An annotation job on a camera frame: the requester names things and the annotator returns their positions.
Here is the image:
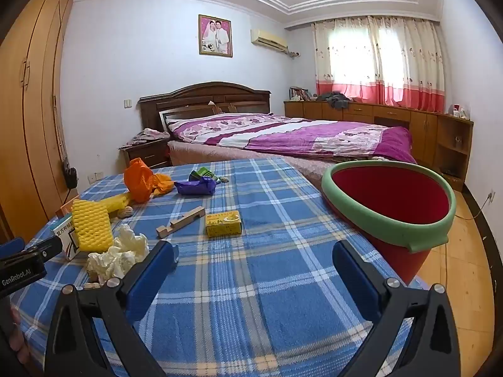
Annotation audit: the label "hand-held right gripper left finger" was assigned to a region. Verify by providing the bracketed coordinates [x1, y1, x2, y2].
[45, 240, 180, 377]

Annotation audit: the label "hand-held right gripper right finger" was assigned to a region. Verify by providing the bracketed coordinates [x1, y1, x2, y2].
[332, 239, 460, 377]

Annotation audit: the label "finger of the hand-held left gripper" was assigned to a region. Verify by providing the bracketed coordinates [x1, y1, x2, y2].
[0, 237, 64, 268]

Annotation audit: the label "yellow foam net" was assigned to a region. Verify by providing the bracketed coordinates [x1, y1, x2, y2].
[71, 199, 114, 253]

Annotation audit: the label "notched wooden piece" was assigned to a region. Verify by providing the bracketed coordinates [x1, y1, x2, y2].
[156, 206, 206, 239]

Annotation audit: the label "red bucket with green rim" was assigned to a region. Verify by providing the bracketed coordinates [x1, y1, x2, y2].
[321, 160, 457, 285]

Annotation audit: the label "orange foam net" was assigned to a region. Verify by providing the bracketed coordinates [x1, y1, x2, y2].
[124, 158, 158, 204]

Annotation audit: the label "person's left hand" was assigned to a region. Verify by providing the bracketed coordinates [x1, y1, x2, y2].
[0, 306, 31, 366]

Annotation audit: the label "white medicine box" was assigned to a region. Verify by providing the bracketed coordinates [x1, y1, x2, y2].
[53, 214, 81, 262]

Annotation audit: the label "crumpled white tissue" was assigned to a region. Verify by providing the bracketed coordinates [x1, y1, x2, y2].
[86, 245, 136, 283]
[114, 224, 150, 262]

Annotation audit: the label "black hanging bag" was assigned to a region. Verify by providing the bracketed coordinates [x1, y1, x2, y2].
[63, 157, 78, 189]

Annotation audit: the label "yellow foam tube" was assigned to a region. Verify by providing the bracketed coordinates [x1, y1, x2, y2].
[100, 192, 132, 215]

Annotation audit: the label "yellow cardboard box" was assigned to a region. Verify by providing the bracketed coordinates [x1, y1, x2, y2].
[205, 210, 242, 238]

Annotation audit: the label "orange crumpled wrapper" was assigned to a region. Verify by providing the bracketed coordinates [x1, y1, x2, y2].
[151, 173, 175, 197]

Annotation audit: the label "blue plaid blanket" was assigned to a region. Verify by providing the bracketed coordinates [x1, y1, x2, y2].
[10, 157, 429, 377]

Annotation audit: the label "purple wrapper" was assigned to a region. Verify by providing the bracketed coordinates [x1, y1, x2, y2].
[174, 176, 218, 197]

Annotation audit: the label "green wrapper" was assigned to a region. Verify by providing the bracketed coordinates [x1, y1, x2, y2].
[189, 166, 218, 183]

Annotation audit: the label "dark wooden nightstand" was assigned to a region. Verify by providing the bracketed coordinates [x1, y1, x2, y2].
[119, 137, 171, 169]

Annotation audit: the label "pink floral clothes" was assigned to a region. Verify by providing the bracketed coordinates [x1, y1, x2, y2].
[120, 128, 170, 150]

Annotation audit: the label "floral pillow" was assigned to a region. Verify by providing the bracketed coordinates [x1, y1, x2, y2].
[159, 111, 272, 144]

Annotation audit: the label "wooden wardrobe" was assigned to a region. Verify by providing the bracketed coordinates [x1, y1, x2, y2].
[0, 0, 77, 244]

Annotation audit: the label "long wooden low cabinet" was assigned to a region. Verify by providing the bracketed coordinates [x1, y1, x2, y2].
[284, 100, 474, 193]

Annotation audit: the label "grey clothes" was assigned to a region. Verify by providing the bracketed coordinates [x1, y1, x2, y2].
[316, 91, 350, 110]

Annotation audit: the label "dark wooden headboard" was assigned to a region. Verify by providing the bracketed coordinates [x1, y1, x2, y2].
[137, 82, 273, 142]

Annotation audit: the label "small jars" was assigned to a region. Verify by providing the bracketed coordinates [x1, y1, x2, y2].
[448, 104, 472, 120]

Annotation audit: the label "floral curtain with pink hem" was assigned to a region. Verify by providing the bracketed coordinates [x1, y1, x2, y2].
[312, 16, 446, 112]

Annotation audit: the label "framed wedding photo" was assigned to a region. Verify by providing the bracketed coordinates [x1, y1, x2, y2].
[198, 14, 233, 57]

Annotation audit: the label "wall air conditioner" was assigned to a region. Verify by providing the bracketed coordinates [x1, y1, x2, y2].
[250, 29, 288, 52]

